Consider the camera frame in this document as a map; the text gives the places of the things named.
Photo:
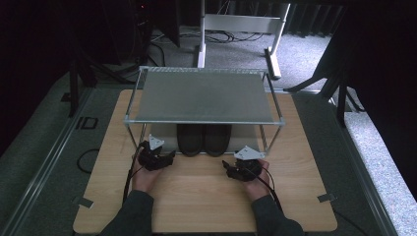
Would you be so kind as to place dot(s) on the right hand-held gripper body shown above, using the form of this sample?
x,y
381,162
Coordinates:
x,y
249,168

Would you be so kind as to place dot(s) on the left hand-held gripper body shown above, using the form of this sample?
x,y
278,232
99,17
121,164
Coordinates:
x,y
149,159

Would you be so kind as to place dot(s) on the black slipper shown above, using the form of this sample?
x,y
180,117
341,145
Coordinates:
x,y
217,141
190,141

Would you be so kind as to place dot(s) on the grey metal shoe rack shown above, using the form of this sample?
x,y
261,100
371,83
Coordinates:
x,y
203,95

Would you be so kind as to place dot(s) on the person's left hand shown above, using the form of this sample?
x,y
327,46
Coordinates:
x,y
144,180

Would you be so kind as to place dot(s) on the person's right hand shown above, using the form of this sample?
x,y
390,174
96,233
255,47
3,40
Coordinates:
x,y
259,188

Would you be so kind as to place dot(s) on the grey tape strip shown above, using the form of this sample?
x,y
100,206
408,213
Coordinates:
x,y
326,197
84,202

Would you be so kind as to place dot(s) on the black metal stand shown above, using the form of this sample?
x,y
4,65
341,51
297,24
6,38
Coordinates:
x,y
73,91
341,101

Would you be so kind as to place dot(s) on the black computer tower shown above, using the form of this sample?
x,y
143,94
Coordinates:
x,y
141,29

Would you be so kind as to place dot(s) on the white metal stand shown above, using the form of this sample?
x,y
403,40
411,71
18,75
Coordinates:
x,y
242,23

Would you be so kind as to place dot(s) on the metal rail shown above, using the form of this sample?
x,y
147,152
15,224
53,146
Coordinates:
x,y
360,170
42,170

